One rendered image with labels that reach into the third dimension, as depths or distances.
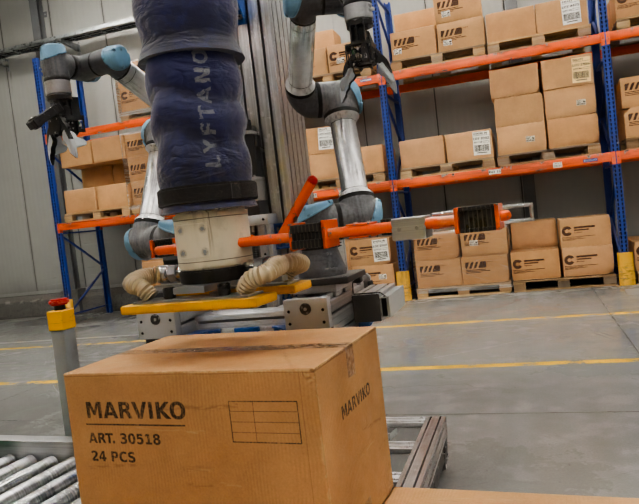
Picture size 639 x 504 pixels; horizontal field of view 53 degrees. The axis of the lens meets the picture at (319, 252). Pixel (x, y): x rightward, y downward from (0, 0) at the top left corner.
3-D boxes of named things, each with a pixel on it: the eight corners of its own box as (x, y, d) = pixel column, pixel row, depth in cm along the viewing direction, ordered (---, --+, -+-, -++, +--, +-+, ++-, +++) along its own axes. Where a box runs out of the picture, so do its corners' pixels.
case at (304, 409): (86, 550, 143) (62, 373, 141) (186, 476, 180) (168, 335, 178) (338, 578, 121) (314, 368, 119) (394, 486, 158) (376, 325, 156)
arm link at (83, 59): (112, 78, 205) (85, 74, 196) (88, 85, 211) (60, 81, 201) (109, 53, 205) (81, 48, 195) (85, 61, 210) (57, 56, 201)
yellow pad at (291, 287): (170, 301, 159) (168, 281, 159) (193, 295, 168) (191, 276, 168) (295, 293, 146) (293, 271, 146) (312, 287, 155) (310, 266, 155)
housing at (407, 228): (391, 241, 128) (389, 219, 128) (400, 239, 135) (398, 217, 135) (426, 238, 126) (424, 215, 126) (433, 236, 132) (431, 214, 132)
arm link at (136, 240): (149, 253, 213) (171, 105, 228) (117, 256, 221) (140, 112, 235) (174, 262, 223) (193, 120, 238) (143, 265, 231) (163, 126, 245)
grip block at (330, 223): (288, 252, 136) (285, 224, 135) (306, 248, 145) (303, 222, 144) (325, 248, 132) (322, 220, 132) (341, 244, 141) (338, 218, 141)
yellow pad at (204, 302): (120, 315, 142) (117, 293, 141) (148, 308, 151) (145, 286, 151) (257, 308, 129) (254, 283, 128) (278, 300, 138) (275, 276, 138)
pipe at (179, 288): (124, 298, 143) (120, 272, 143) (187, 283, 166) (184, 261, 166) (259, 288, 130) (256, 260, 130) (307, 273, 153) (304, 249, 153)
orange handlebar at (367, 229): (113, 263, 155) (111, 248, 155) (184, 251, 183) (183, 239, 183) (510, 225, 120) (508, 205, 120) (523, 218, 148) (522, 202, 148)
